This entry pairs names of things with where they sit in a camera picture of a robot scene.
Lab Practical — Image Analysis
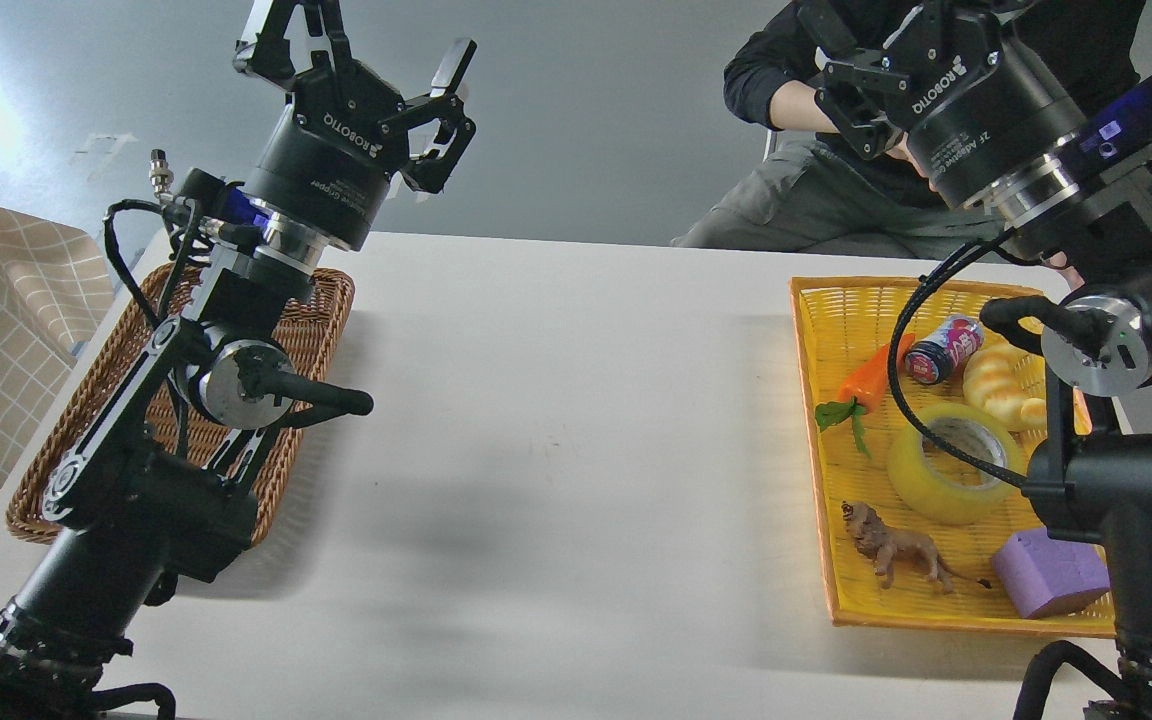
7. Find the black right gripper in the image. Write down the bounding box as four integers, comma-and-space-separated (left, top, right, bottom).
797, 1, 1085, 209

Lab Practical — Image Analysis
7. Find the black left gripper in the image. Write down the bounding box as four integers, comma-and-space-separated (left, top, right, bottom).
234, 1, 477, 251

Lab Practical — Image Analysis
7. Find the yellow tape roll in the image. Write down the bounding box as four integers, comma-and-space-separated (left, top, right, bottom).
887, 402, 1025, 525

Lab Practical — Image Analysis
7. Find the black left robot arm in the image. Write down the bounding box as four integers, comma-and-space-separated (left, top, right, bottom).
0, 1, 477, 719

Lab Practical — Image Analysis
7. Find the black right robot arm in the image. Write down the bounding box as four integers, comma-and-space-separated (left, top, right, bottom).
797, 1, 1152, 719

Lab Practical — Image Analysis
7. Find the seated person in black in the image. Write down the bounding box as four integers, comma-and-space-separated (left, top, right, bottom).
673, 1, 1146, 260

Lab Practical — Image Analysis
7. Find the brown wicker basket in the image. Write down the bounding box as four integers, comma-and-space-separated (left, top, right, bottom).
5, 268, 355, 546

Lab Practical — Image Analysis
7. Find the small purple drink can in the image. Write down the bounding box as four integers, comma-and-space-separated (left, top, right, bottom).
902, 313, 986, 386

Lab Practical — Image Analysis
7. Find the orange toy carrot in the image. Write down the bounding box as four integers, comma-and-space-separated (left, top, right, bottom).
812, 343, 892, 457

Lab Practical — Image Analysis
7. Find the toy croissant bread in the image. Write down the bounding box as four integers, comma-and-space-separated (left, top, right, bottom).
963, 343, 1047, 433

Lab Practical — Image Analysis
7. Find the yellow plastic basket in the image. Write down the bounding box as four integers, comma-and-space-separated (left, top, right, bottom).
788, 276, 1115, 638

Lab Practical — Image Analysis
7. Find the brown toy lion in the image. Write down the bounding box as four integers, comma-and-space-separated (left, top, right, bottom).
838, 500, 993, 594

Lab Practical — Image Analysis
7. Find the purple foam block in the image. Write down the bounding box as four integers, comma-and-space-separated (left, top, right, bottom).
991, 528, 1111, 620

